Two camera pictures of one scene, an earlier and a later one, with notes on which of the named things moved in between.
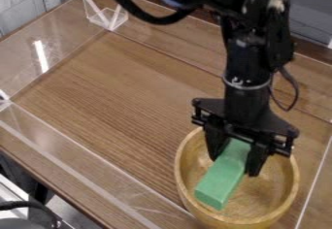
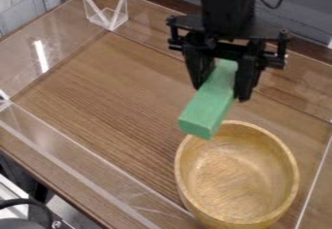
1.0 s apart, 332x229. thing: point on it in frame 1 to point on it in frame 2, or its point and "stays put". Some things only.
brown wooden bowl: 263,198 stays put
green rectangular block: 223,176 to 211,101
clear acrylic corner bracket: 105,17 stays put
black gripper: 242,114 to 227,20
